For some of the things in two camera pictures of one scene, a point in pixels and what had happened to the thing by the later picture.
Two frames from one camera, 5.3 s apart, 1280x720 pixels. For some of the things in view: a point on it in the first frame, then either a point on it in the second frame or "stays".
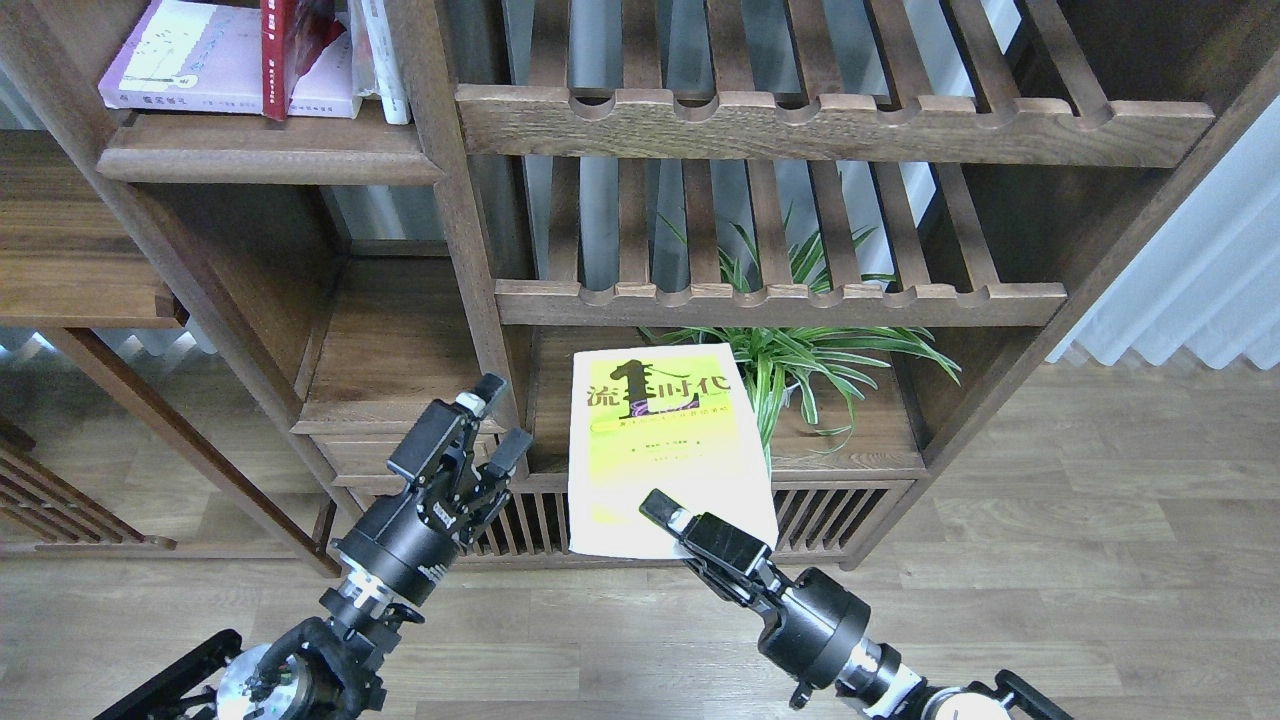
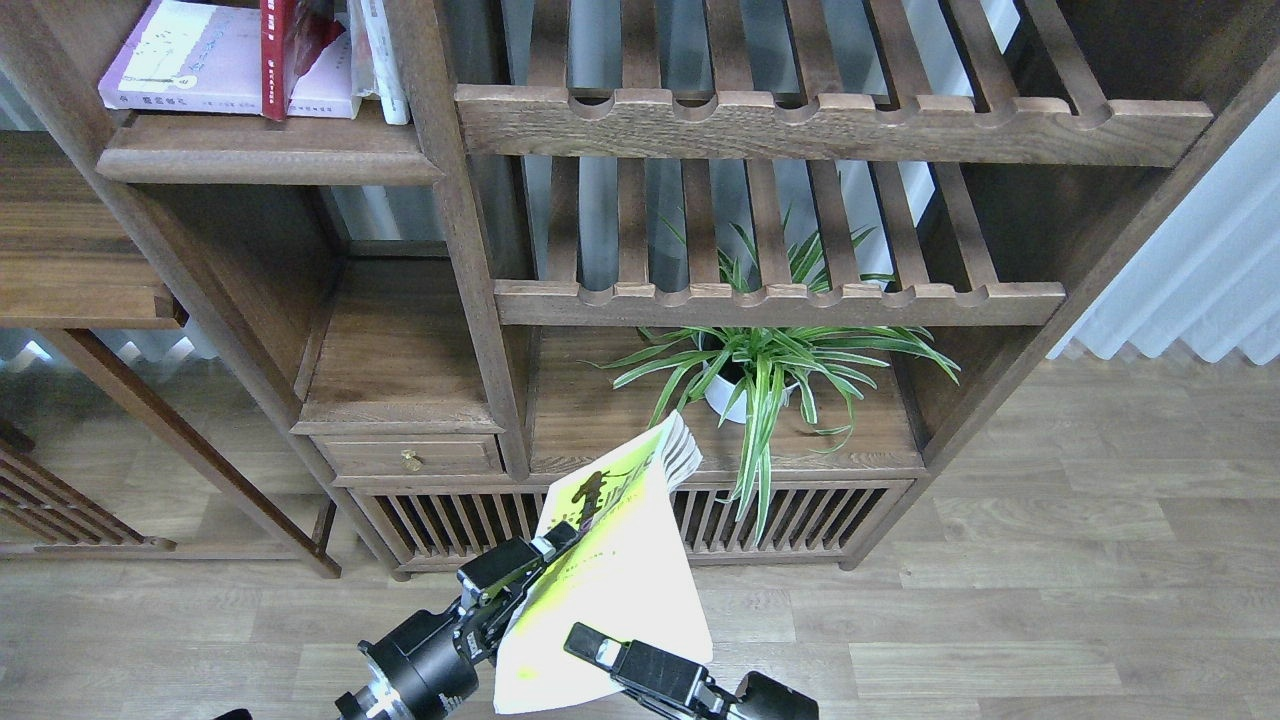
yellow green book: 675,420 -> 630,578
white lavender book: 208,57 stays
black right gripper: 808,629 -> 674,688
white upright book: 376,66 stays
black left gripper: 408,541 -> 427,666
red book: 295,36 stays
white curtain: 1209,278 stays
